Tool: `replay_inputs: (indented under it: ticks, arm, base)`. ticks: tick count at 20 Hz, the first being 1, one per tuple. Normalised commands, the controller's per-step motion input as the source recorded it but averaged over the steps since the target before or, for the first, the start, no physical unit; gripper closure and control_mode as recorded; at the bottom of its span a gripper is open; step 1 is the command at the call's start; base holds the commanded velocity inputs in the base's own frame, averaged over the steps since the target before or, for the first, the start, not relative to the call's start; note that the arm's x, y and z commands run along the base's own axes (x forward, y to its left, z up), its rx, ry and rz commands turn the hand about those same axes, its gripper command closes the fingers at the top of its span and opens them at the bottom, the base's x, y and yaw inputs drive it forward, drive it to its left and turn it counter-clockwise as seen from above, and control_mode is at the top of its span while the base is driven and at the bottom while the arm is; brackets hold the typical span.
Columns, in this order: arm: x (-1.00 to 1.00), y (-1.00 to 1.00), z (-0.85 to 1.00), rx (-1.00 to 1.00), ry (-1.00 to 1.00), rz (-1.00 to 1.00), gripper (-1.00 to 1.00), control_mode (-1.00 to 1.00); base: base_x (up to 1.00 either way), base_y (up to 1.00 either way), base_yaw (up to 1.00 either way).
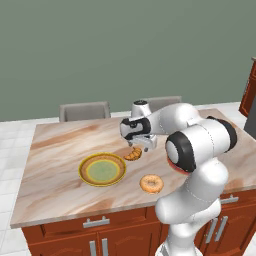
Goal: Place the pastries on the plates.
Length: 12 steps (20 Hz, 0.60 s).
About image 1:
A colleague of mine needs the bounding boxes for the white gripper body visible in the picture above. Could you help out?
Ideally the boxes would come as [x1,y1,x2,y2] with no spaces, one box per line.
[127,134,158,151]

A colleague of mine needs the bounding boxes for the golden brown croissant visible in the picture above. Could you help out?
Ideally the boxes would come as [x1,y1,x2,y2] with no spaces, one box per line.
[123,147,143,162]

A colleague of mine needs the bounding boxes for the red plate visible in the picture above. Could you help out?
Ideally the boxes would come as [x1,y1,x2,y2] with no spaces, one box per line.
[167,158,188,176]

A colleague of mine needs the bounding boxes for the yellow brown green plate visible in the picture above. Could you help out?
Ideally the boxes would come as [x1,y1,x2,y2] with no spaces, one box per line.
[78,152,128,188]

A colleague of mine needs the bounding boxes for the glazed tan donut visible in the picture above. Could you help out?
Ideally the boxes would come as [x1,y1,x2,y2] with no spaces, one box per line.
[139,173,165,195]

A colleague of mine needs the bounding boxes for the grey chair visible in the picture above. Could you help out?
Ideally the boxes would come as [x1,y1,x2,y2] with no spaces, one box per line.
[59,101,112,123]
[142,95,183,113]

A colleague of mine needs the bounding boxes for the red-brown cupboard door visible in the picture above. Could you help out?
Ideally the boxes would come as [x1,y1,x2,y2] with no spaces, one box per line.
[203,203,256,256]
[27,232,99,256]
[96,221,164,256]
[193,217,219,256]

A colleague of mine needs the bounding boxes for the wide red-brown drawer front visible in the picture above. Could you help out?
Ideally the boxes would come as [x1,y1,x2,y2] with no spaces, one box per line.
[21,205,161,247]

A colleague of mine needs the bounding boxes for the red-brown wooden cupboard run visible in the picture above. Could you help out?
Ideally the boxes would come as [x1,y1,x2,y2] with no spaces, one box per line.
[238,56,256,118]

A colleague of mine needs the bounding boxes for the narrow red-brown drawer front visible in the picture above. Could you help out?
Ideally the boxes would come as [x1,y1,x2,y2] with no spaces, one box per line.
[218,188,256,210]

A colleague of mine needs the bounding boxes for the silver drawer handle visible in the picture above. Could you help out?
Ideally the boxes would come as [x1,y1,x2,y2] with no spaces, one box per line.
[82,215,111,230]
[219,194,240,205]

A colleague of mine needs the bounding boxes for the silver door handle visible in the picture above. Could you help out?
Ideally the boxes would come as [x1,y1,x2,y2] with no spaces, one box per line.
[205,217,219,245]
[214,215,229,243]
[100,237,110,256]
[88,239,98,256]

